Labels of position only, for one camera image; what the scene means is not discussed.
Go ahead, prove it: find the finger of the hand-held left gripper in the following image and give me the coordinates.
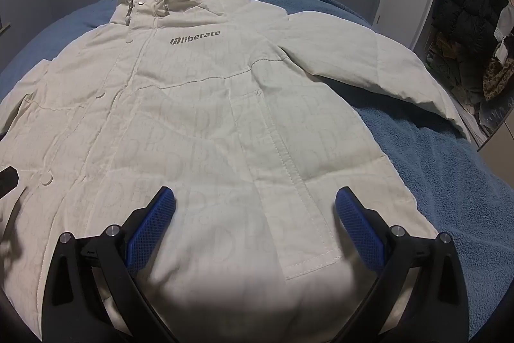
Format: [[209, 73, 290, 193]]
[[0, 166, 19, 201]]

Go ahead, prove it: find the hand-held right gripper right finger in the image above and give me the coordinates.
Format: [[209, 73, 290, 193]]
[[334, 186, 470, 343]]

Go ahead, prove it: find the pile of patterned clothes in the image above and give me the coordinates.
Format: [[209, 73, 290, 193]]
[[426, 0, 514, 143]]

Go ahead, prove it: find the cream hooded puffer jacket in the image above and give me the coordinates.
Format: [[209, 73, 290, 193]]
[[0, 0, 472, 343]]

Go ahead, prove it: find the blue fleece blanket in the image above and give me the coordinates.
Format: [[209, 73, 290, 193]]
[[0, 0, 514, 328]]

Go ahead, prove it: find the dark puffer coat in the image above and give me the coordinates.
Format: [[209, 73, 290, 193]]
[[436, 0, 509, 95]]

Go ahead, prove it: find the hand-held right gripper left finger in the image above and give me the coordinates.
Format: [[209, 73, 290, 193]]
[[42, 186, 179, 343]]

